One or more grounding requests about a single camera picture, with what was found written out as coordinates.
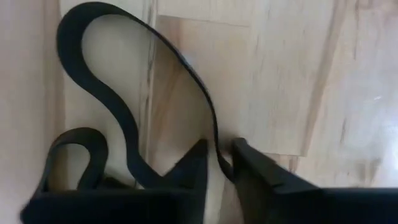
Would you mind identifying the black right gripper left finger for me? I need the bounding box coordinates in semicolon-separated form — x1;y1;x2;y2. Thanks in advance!
148;139;208;224

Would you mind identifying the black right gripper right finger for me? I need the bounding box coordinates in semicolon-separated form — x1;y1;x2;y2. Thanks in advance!
231;138;322;224

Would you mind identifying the small wide black rubber band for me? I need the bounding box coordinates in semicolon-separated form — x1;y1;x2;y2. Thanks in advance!
39;127;134;191

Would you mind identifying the large black rubber band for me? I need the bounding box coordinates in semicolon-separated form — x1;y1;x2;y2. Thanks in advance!
55;1;236;189

